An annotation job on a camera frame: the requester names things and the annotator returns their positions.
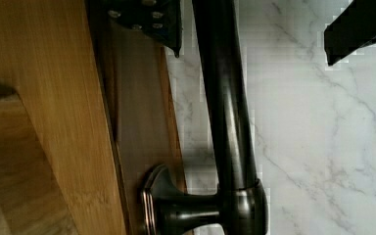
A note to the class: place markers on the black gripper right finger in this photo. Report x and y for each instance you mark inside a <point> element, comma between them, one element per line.
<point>355,28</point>

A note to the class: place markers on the dark metal drawer handle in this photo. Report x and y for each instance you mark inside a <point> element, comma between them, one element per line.
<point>239,206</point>

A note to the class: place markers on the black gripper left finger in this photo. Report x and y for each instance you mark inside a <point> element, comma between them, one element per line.
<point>158,19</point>

